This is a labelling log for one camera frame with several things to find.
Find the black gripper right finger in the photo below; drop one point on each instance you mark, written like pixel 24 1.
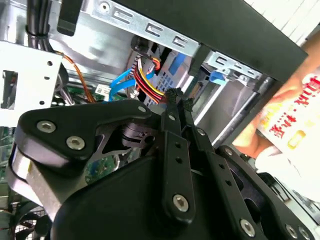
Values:
pixel 220 172

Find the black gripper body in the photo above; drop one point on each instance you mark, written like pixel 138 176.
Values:
pixel 112 212

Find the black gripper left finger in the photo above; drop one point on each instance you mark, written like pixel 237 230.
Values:
pixel 62 120

